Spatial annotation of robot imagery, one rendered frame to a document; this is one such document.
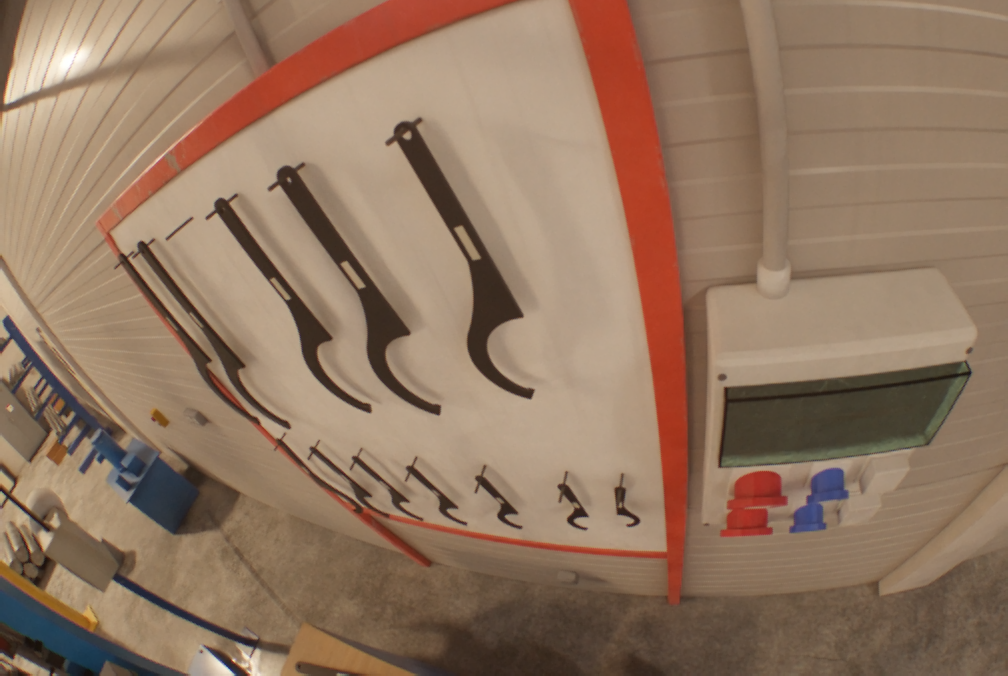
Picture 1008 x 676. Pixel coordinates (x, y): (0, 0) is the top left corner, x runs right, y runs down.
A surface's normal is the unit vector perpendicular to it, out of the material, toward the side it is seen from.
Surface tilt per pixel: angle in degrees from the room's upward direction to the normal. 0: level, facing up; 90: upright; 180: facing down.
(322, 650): 0
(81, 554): 90
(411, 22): 90
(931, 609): 0
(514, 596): 0
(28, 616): 90
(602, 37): 90
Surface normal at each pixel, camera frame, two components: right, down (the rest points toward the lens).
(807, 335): -0.32, -0.76
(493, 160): -0.27, 0.64
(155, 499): 0.91, -0.07
